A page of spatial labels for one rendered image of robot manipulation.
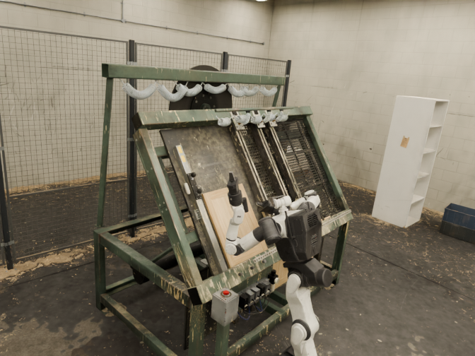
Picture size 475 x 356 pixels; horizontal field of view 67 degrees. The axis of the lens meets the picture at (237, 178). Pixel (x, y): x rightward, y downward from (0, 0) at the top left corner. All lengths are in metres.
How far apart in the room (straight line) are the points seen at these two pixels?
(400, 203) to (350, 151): 2.29
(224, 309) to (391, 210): 4.63
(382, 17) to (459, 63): 1.74
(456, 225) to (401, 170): 1.16
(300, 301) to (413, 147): 4.13
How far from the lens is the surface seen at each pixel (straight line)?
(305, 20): 9.14
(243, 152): 3.01
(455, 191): 7.55
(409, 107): 6.19
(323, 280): 2.36
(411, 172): 6.23
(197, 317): 2.50
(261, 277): 2.83
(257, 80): 3.91
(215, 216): 2.63
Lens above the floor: 2.24
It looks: 17 degrees down
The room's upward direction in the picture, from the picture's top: 5 degrees clockwise
